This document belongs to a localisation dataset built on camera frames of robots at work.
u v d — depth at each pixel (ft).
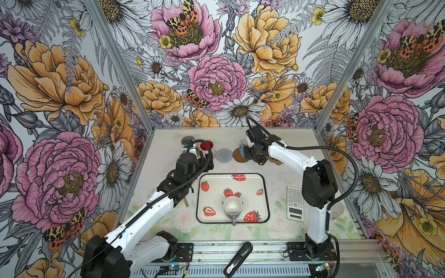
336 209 2.80
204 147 3.45
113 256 1.25
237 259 2.28
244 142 3.10
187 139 3.27
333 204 1.75
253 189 3.08
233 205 2.86
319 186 1.70
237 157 3.49
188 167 1.88
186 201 2.93
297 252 2.41
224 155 3.54
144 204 1.60
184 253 2.41
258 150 2.32
